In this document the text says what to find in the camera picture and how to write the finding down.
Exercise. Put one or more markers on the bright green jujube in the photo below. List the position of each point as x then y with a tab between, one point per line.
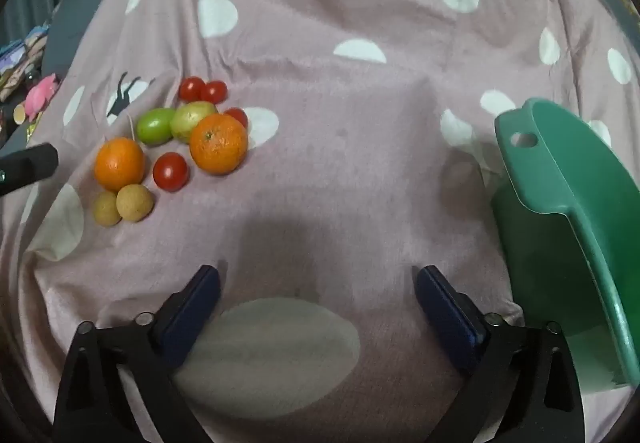
154	127

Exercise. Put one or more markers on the pink polka dot blanket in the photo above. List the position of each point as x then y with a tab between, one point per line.
340	133

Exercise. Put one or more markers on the colourful picture book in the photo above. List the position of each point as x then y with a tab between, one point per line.
20	60

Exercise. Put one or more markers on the green plastic bowl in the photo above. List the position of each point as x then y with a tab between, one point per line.
560	243

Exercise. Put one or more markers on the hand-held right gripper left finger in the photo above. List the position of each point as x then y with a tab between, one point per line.
187	318

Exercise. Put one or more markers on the yellow-green jujube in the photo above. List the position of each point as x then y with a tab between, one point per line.
186	120

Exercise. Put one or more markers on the tan longan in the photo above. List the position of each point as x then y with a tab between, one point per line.
106	209
134	203

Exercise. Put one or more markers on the pink toy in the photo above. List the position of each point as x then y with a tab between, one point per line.
41	95

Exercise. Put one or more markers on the orange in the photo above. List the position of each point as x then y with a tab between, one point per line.
119	164
219	144

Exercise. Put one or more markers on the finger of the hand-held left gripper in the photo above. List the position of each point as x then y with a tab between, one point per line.
27	167

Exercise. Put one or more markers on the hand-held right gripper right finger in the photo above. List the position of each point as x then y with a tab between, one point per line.
450	318

